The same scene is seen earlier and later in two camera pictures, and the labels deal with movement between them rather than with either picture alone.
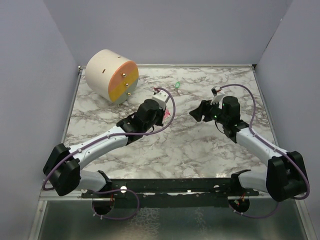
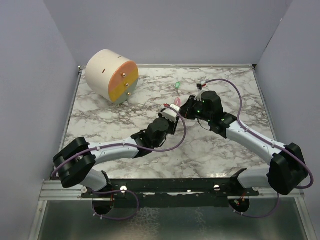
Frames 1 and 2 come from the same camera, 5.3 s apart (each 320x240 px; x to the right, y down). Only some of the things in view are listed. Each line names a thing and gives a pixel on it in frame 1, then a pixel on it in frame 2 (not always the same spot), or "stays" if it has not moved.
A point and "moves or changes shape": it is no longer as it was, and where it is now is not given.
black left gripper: x=162 y=112 -> x=172 y=124
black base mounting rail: x=171 y=193 stays
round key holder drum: x=111 y=76 stays
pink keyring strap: x=167 y=113 moves or changes shape
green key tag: x=177 y=84 stays
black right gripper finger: x=197 y=114 -> x=184 y=110
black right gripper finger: x=201 y=110 -> x=188 y=104
